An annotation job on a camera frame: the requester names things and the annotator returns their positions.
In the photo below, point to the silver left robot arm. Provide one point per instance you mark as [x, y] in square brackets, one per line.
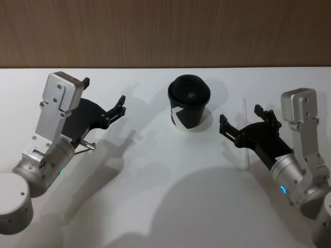
[53, 103]

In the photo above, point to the black paper cup, white mark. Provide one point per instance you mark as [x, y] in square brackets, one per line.
[192, 116]

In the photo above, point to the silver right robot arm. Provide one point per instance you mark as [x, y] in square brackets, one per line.
[300, 103]

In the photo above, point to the black plastic cup lid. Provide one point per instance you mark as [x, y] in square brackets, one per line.
[186, 87]

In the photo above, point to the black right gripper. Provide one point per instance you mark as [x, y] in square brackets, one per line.
[261, 139]

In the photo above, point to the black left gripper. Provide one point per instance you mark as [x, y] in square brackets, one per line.
[85, 116]

